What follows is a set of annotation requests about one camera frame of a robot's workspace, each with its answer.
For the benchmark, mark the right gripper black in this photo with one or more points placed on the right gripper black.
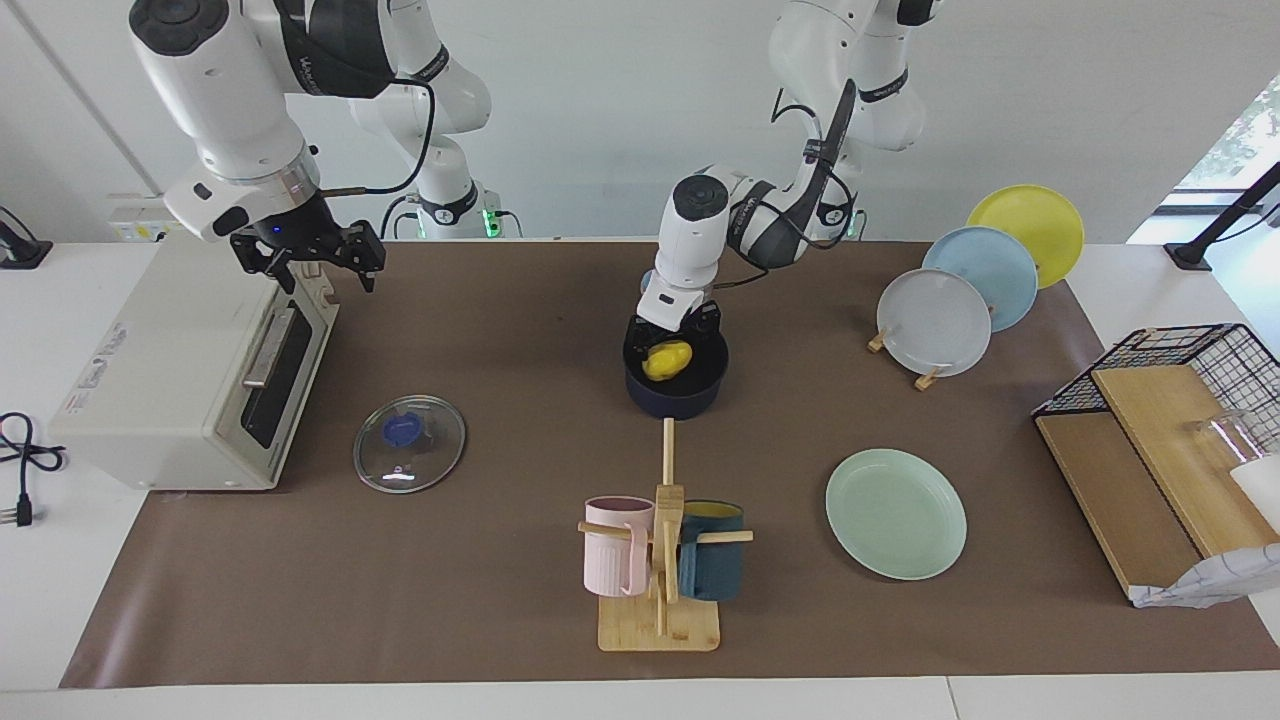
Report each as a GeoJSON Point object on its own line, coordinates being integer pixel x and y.
{"type": "Point", "coordinates": [295, 235]}

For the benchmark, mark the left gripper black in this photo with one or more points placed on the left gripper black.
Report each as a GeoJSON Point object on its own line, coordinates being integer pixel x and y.
{"type": "Point", "coordinates": [675, 333]}

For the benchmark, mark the glass lid with purple knob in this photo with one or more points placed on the glass lid with purple knob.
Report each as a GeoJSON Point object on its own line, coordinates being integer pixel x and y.
{"type": "Point", "coordinates": [440, 440]}

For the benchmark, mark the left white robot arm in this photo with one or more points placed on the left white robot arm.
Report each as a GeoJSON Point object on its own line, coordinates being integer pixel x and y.
{"type": "Point", "coordinates": [690, 240]}

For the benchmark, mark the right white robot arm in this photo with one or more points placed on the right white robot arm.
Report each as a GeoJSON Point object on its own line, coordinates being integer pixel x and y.
{"type": "Point", "coordinates": [220, 100]}

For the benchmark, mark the grey plate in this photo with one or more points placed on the grey plate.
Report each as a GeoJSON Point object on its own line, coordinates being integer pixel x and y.
{"type": "Point", "coordinates": [930, 320]}

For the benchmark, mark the wooden plate rack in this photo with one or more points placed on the wooden plate rack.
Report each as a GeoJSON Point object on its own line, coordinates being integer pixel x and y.
{"type": "Point", "coordinates": [928, 380]}

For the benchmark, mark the mint green plate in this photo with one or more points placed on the mint green plate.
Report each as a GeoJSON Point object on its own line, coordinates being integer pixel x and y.
{"type": "Point", "coordinates": [895, 515]}

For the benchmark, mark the light blue plate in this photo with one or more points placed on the light blue plate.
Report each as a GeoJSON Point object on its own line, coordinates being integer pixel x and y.
{"type": "Point", "coordinates": [1000, 280]}

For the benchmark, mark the yellow plate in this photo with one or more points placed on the yellow plate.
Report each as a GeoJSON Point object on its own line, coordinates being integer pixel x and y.
{"type": "Point", "coordinates": [1040, 220]}

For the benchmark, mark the white power strip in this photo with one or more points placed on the white power strip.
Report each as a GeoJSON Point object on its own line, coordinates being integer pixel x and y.
{"type": "Point", "coordinates": [140, 222]}

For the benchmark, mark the beige toaster oven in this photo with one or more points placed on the beige toaster oven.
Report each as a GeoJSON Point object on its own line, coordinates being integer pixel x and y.
{"type": "Point", "coordinates": [160, 380]}

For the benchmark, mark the pink ribbed mug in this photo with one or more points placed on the pink ribbed mug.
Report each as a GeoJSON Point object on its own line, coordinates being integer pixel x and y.
{"type": "Point", "coordinates": [612, 560]}

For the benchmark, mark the dark teal mug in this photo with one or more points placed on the dark teal mug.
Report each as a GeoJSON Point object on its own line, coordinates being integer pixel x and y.
{"type": "Point", "coordinates": [715, 570]}

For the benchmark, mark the brown table mat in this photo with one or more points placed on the brown table mat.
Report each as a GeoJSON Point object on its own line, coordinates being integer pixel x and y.
{"type": "Point", "coordinates": [500, 560]}

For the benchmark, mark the wooden mug tree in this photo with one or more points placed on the wooden mug tree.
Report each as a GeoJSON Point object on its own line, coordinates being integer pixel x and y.
{"type": "Point", "coordinates": [660, 625]}

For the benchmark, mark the wooden shelf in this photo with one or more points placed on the wooden shelf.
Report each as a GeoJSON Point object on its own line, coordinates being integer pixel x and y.
{"type": "Point", "coordinates": [1120, 500]}

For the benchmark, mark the black angled stand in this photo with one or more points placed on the black angled stand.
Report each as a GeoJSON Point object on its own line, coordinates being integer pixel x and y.
{"type": "Point", "coordinates": [1190, 255]}

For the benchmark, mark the clear glass cup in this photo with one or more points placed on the clear glass cup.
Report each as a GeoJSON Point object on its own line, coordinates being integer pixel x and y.
{"type": "Point", "coordinates": [1235, 435]}

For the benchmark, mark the white patterned cloth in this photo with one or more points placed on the white patterned cloth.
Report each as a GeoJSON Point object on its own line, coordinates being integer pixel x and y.
{"type": "Point", "coordinates": [1220, 580]}

